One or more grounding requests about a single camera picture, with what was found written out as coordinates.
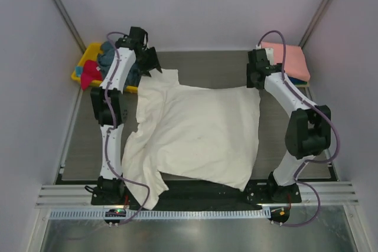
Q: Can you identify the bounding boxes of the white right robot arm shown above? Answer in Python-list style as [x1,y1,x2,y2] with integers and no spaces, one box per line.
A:
[246,46,331,203]

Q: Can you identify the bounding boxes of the cream white t shirt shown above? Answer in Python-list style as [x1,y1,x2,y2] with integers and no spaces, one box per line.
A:
[122,70,260,210]

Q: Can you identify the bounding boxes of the magenta red t shirt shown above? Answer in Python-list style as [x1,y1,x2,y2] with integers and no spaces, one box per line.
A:
[80,60,102,90]

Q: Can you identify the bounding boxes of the folded pink t shirt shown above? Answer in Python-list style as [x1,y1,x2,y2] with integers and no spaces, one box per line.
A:
[262,41,311,82]

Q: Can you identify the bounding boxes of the light blue cloth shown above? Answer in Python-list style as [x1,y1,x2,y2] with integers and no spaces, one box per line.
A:
[75,66,83,77]

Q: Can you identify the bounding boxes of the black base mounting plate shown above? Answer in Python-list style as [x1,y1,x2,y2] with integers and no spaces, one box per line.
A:
[91,178,302,212]

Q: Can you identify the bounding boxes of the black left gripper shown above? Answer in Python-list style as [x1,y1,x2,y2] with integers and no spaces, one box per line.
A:
[136,45,162,76]

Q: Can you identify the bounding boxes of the folded navy blue t shirt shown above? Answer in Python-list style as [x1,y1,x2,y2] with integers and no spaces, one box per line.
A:
[289,77,308,86]

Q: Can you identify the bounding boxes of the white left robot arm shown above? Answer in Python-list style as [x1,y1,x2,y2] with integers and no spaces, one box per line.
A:
[86,27,162,205]

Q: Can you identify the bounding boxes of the left aluminium corner post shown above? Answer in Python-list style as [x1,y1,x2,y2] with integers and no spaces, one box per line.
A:
[51,0,86,54]

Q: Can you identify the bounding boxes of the white slotted cable duct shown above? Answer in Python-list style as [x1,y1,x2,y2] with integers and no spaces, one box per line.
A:
[49,207,271,221]

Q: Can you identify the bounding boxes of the aluminium frame rail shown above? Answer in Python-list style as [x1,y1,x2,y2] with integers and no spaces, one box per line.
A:
[35,182,357,210]

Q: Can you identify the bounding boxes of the yellow plastic bin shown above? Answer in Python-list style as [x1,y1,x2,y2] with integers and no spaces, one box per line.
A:
[70,42,139,93]

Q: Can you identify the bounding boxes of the grey blue t shirt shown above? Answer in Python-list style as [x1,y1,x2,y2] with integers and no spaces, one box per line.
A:
[97,41,141,87]

